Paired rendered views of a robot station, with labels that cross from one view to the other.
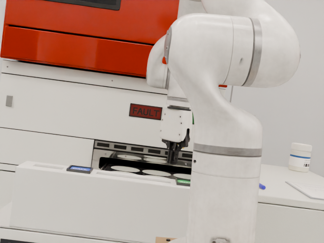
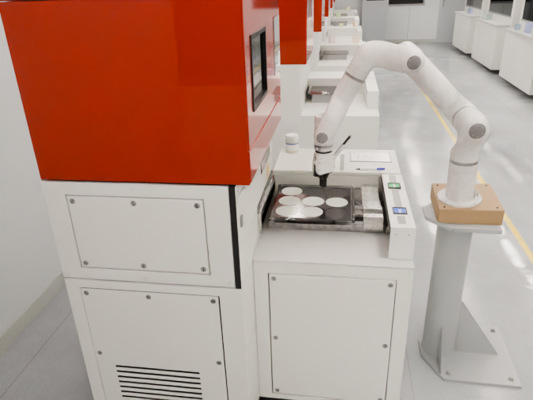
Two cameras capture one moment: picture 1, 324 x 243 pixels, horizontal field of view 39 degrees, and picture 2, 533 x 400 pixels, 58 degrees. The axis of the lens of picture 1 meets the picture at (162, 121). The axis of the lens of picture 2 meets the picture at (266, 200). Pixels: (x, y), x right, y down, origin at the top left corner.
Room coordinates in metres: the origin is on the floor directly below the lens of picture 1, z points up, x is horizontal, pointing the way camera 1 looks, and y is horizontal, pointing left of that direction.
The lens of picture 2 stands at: (1.27, 2.00, 1.84)
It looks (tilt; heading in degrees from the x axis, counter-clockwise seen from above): 25 degrees down; 281
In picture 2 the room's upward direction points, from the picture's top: 2 degrees counter-clockwise
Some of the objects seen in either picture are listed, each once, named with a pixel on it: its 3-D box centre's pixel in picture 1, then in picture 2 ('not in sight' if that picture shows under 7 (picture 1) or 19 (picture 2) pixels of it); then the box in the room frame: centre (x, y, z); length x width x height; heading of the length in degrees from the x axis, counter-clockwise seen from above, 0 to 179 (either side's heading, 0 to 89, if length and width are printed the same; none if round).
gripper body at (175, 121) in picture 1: (177, 123); (323, 159); (1.41, -0.05, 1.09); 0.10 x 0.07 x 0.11; 44
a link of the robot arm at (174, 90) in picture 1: (182, 76); (324, 128); (1.41, -0.04, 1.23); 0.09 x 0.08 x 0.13; 91
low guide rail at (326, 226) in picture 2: not in sight; (324, 226); (1.39, 0.11, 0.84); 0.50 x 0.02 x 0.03; 2
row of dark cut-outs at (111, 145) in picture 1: (154, 151); (265, 189); (1.67, 0.01, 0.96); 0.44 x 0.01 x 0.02; 92
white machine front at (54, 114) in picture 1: (108, 128); (256, 192); (1.67, 0.19, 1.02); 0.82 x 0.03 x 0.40; 92
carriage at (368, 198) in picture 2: not in sight; (371, 208); (1.19, -0.03, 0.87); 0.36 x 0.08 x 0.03; 92
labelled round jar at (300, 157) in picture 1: (300, 157); (292, 143); (1.62, -0.50, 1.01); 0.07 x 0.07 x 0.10
